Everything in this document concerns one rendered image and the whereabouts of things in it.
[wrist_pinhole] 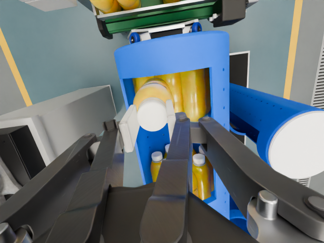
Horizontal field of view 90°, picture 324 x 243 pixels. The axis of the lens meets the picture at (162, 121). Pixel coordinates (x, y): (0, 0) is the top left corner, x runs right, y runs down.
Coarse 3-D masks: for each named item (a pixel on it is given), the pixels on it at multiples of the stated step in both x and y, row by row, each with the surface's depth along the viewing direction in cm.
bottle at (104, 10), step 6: (90, 0) 43; (96, 0) 42; (102, 0) 42; (108, 0) 43; (114, 0) 47; (96, 6) 44; (102, 6) 44; (108, 6) 45; (114, 6) 48; (120, 6) 53; (102, 12) 49; (108, 12) 49; (114, 12) 51; (114, 18) 56
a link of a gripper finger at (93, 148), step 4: (120, 132) 14; (100, 136) 14; (120, 136) 14; (100, 140) 13; (120, 140) 14; (96, 144) 13; (120, 144) 14; (88, 148) 13; (92, 148) 13; (96, 148) 13; (88, 152) 13; (92, 152) 13; (88, 156) 13; (92, 156) 13
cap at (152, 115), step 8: (144, 104) 20; (152, 104) 20; (160, 104) 20; (144, 112) 20; (152, 112) 20; (160, 112) 20; (144, 120) 20; (152, 120) 20; (160, 120) 20; (144, 128) 21; (152, 128) 21; (160, 128) 21
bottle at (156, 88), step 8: (152, 80) 30; (160, 80) 32; (144, 88) 24; (152, 88) 23; (160, 88) 23; (168, 88) 28; (136, 96) 24; (144, 96) 22; (152, 96) 22; (160, 96) 22; (168, 96) 23; (136, 104) 23
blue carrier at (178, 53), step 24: (120, 48) 34; (144, 48) 30; (168, 48) 29; (192, 48) 29; (216, 48) 32; (120, 72) 37; (144, 72) 32; (168, 72) 31; (216, 72) 33; (216, 96) 35; (216, 120) 36; (144, 144) 57; (144, 168) 56; (216, 192) 43
